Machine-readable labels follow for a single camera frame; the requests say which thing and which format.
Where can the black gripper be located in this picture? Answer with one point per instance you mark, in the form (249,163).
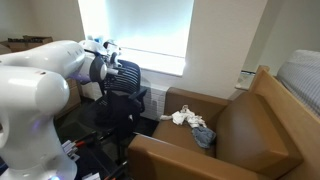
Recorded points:
(115,60)

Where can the black jersey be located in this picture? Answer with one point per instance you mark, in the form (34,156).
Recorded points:
(105,110)

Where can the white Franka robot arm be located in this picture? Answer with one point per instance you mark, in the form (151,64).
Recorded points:
(30,93)

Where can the black mesh office chair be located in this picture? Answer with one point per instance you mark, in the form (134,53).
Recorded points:
(128,86)

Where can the light wooden dresser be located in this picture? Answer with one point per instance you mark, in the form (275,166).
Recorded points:
(71,98)

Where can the brown cardboard box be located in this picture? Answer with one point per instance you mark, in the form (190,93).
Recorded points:
(26,41)

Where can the white crumpled cloth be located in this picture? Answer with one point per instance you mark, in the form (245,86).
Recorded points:
(186,117)

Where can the bundle of white markers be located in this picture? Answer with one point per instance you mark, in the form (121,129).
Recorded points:
(70,147)

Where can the blue-grey crumpled cloth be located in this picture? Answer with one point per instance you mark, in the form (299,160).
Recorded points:
(204,136)

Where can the small white paper card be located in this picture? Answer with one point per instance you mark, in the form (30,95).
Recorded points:
(91,176)

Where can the white papers pile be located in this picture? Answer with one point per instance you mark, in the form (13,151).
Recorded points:
(245,80)

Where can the brown leather armchair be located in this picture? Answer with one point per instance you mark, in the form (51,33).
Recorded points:
(246,133)

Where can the striped grey mattress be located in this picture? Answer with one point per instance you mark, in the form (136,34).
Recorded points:
(301,78)

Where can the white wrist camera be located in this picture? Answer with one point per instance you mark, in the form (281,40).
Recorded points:
(112,46)

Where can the white wall radiator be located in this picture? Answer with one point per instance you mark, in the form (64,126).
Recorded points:
(154,103)

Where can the light wooden bed frame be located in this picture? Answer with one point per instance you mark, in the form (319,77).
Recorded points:
(293,113)

